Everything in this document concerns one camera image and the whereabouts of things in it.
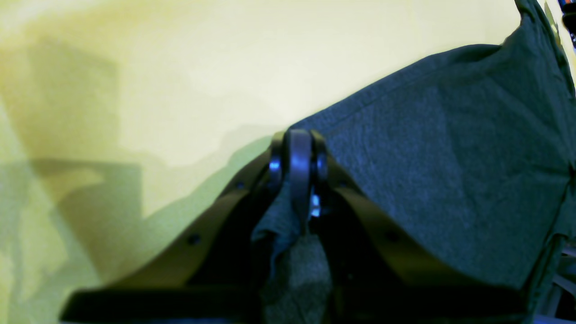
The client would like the dark green long-sleeve shirt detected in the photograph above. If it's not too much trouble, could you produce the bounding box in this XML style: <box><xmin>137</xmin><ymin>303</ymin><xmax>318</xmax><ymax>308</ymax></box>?
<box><xmin>250</xmin><ymin>0</ymin><xmax>576</xmax><ymax>324</ymax></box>

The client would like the yellow table cloth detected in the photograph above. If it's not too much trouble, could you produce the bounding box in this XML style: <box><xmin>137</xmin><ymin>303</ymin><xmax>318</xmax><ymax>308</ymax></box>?
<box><xmin>1</xmin><ymin>0</ymin><xmax>521</xmax><ymax>324</ymax></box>

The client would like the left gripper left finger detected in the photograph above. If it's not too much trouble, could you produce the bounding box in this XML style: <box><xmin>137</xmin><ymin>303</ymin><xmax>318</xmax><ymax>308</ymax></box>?
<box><xmin>60</xmin><ymin>132</ymin><xmax>284</xmax><ymax>324</ymax></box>

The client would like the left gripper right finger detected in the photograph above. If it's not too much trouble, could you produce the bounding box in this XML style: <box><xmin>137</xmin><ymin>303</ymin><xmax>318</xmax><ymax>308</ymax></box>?
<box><xmin>286</xmin><ymin>130</ymin><xmax>528</xmax><ymax>324</ymax></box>

